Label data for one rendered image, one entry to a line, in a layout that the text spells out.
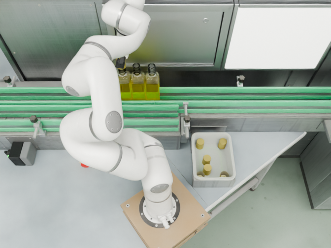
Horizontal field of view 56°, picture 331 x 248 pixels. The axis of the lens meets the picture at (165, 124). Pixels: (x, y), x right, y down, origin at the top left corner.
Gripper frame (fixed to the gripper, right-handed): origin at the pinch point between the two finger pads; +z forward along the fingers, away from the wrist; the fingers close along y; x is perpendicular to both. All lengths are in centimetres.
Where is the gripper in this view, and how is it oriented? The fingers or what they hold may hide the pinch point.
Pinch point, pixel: (120, 59)
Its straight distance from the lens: 118.5
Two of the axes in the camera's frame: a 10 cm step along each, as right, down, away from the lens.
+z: -2.6, 5.3, 8.1
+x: 9.7, 1.3, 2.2
